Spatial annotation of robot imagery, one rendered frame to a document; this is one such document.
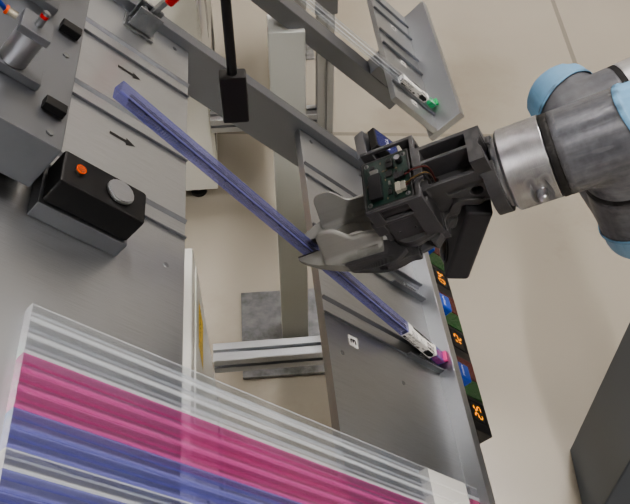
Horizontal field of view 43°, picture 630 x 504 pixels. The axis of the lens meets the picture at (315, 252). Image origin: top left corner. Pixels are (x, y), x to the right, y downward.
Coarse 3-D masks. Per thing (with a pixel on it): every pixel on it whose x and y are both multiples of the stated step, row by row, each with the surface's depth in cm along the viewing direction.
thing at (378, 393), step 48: (336, 192) 101; (336, 288) 88; (384, 288) 96; (336, 336) 83; (384, 336) 90; (336, 384) 78; (384, 384) 84; (432, 384) 91; (384, 432) 79; (432, 432) 85
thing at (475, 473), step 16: (416, 272) 105; (432, 272) 104; (432, 288) 101; (432, 304) 100; (432, 320) 99; (432, 336) 97; (448, 336) 96; (448, 352) 94; (448, 368) 93; (448, 384) 92; (448, 400) 91; (464, 400) 90; (464, 416) 88; (464, 432) 87; (464, 448) 87; (480, 448) 86; (464, 464) 86; (480, 464) 84; (480, 480) 83; (480, 496) 82
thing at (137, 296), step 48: (96, 0) 87; (96, 48) 81; (144, 48) 88; (96, 96) 76; (144, 96) 83; (96, 144) 72; (144, 144) 78; (0, 192) 61; (144, 192) 73; (0, 240) 58; (48, 240) 61; (144, 240) 69; (0, 288) 55; (48, 288) 59; (96, 288) 62; (144, 288) 66; (0, 336) 53; (144, 336) 63; (0, 384) 51; (0, 432) 49
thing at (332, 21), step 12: (300, 0) 113; (312, 0) 114; (324, 12) 115; (336, 24) 116; (348, 36) 118; (360, 48) 120; (372, 48) 121; (372, 60) 121; (384, 60) 122; (396, 72) 123; (432, 108) 129
